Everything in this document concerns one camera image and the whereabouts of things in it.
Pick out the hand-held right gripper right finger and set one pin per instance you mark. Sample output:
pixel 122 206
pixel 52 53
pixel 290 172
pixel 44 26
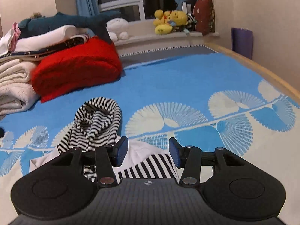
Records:
pixel 174 152

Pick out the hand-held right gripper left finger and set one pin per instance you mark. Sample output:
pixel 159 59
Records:
pixel 121 150

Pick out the black white striped garment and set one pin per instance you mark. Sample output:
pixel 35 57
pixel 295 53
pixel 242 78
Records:
pixel 98 121

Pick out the blue printed bed sheet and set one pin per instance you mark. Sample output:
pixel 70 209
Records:
pixel 187 82

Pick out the red folded blanket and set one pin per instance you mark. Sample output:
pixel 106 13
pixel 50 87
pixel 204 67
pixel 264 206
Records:
pixel 77 68

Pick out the white windowsill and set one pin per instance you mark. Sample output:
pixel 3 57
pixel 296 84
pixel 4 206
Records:
pixel 150 37

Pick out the off-white folded quilt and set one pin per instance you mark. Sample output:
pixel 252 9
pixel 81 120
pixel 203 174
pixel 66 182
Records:
pixel 14 98

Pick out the white plush toy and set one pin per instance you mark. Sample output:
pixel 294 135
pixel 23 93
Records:
pixel 118 27

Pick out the yellow duck plush toy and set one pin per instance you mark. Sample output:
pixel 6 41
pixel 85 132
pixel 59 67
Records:
pixel 161 23

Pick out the black white striped plush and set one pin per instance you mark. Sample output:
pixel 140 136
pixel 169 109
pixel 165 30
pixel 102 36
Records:
pixel 191 21

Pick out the cream folded blanket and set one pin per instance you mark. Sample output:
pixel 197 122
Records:
pixel 14 71

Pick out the yellow bear plush toy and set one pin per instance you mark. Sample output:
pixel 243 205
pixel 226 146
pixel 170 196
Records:
pixel 178 17

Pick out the white folded pillow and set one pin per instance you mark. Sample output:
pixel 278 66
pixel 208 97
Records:
pixel 46 36

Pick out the dark blue shark plush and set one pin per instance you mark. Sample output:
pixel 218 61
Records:
pixel 70 21

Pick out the white plastic object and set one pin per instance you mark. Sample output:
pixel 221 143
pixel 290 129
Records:
pixel 185 7

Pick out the pink and white cloth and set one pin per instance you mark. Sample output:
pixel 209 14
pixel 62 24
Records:
pixel 10 38

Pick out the small brown plush toy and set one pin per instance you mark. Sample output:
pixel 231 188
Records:
pixel 37 15

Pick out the wooden bed frame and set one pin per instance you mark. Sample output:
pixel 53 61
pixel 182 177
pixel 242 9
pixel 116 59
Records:
pixel 253 65

